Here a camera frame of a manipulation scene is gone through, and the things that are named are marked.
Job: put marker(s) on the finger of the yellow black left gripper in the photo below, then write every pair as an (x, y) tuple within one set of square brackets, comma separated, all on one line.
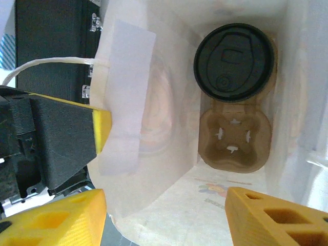
[(64, 138)]

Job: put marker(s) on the black hard case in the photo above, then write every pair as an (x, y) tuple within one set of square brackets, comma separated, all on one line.
[(51, 38)]

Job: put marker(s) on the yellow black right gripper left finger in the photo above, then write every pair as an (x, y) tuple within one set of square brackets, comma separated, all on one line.
[(51, 225)]

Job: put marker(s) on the white smiley print paper bag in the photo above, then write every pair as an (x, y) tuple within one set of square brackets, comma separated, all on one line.
[(166, 77)]

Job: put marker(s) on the cardboard two-cup carrier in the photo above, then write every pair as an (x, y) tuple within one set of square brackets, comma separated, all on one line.
[(212, 153)]

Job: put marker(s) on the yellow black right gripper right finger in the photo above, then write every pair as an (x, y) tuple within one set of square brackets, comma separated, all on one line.
[(269, 228)]

